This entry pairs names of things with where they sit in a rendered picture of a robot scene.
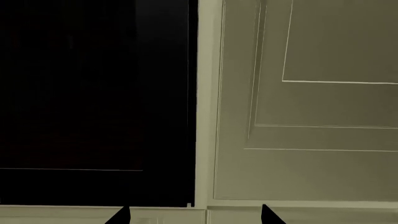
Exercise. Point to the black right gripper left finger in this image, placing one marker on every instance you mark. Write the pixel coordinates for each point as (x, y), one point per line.
(121, 217)

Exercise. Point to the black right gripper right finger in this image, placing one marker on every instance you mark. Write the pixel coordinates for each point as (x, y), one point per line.
(269, 217)

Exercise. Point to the beige panelled cabinet door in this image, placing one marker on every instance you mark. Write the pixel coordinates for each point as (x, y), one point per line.
(308, 116)

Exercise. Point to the beige cabinet frame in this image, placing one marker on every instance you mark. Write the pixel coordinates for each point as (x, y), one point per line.
(205, 116)

